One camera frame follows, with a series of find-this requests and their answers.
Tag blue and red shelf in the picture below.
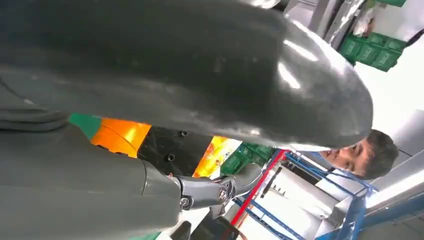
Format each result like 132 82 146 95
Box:
228 149 424 240

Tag green plastic crate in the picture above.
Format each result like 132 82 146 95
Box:
220 142 276 176
370 48 402 73
338 34 365 63

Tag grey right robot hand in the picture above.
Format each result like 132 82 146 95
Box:
0 0 375 240

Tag green table mat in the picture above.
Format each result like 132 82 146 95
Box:
68 113 102 140

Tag person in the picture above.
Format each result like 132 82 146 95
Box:
319 129 400 181

